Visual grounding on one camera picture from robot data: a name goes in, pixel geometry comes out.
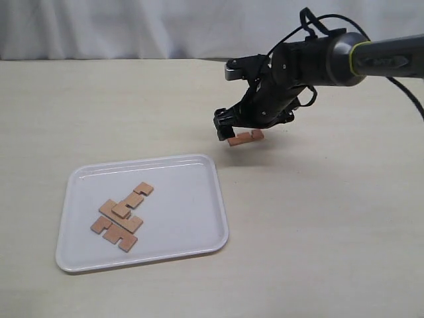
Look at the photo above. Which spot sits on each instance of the white plastic tray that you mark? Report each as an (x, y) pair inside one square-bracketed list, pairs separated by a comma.
[(183, 216)]

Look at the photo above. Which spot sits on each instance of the white backdrop cloth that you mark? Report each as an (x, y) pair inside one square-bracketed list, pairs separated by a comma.
[(58, 30)]

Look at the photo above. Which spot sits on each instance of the wooden notched piece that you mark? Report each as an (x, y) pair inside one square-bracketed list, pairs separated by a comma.
[(246, 137), (114, 233), (133, 200), (129, 222)]

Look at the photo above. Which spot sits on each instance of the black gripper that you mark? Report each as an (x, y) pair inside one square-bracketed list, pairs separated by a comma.
[(271, 101)]

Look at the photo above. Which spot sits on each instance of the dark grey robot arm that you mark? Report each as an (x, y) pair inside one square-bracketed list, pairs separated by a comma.
[(345, 59)]

